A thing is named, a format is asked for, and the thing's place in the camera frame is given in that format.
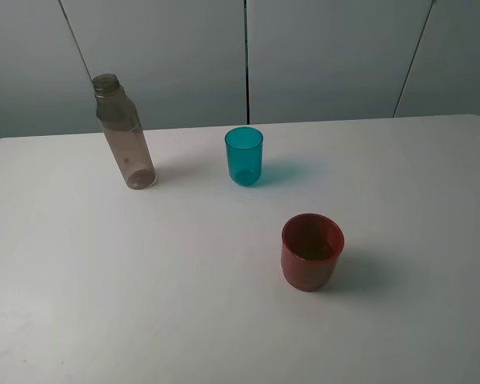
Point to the teal translucent plastic cup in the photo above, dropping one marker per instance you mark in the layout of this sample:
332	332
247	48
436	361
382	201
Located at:
244	155

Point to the red plastic cup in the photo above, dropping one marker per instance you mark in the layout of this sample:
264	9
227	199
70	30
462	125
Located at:
311	245

